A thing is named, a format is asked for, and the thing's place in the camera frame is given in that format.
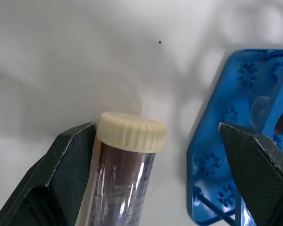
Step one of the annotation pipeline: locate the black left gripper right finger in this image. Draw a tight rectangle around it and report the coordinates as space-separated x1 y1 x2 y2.
217 122 283 226

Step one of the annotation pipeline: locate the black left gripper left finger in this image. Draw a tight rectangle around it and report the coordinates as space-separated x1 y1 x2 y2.
0 122 96 226

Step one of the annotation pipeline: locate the dark test tube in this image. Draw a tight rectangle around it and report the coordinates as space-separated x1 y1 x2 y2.
84 111 168 226

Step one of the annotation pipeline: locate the blue test tube rack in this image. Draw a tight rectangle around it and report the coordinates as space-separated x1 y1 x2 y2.
186 48 283 226

